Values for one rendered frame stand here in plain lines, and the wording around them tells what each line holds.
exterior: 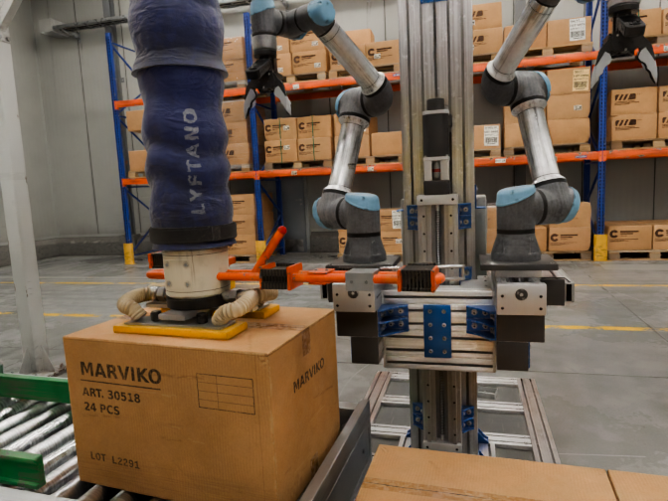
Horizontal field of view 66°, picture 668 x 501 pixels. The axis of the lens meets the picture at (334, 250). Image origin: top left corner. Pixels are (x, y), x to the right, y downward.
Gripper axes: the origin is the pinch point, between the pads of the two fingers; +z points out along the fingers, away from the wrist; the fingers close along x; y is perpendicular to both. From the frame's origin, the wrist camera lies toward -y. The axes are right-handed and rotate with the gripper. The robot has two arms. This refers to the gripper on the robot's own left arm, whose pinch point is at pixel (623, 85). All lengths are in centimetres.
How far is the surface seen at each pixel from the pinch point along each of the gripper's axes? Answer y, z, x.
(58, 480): -47, 99, 149
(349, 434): -22, 91, 72
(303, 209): 802, 66, 358
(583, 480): -23, 98, 13
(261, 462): -54, 83, 85
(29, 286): 139, 84, 348
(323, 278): -37, 44, 73
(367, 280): -38, 44, 62
